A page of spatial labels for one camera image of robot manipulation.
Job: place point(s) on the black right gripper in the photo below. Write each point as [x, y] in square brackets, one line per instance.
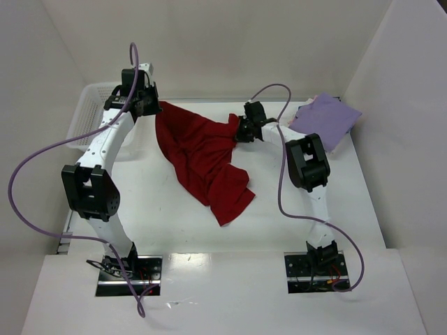
[244, 129]

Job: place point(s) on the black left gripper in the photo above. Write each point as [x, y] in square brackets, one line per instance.
[150, 101]

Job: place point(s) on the red t-shirt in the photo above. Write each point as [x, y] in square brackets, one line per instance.
[200, 151]

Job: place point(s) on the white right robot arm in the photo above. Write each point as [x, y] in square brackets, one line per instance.
[308, 170]

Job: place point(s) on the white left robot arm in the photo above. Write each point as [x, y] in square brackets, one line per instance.
[89, 187]

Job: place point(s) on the folded shirts under purple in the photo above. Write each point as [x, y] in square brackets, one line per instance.
[331, 148]

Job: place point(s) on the white plastic laundry basket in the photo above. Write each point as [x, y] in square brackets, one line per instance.
[89, 113]

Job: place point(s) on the folded purple t-shirt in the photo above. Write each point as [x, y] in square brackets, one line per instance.
[328, 118]

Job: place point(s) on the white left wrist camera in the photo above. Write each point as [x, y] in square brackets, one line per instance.
[147, 67]

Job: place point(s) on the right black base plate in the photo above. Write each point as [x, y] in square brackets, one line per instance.
[302, 279]

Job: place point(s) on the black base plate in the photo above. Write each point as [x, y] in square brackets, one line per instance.
[146, 275]
[302, 279]

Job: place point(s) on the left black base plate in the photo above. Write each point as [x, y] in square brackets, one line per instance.
[146, 275]

